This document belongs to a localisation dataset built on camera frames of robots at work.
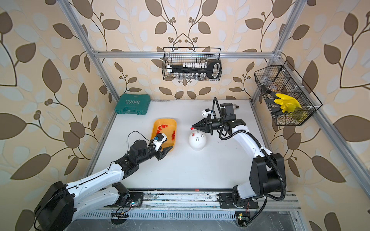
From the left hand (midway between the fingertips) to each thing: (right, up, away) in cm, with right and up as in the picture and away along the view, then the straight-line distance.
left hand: (166, 140), depth 79 cm
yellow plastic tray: (-3, +6, +26) cm, 27 cm away
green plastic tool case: (-31, +23, +33) cm, 51 cm away
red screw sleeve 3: (+1, 0, +18) cm, 18 cm away
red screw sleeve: (+14, +8, -6) cm, 17 cm away
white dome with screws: (+17, -1, +6) cm, 19 cm away
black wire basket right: (+66, +35, +6) cm, 75 cm away
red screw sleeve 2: (-7, +6, +26) cm, 28 cm away
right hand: (+15, +8, -6) cm, 18 cm away
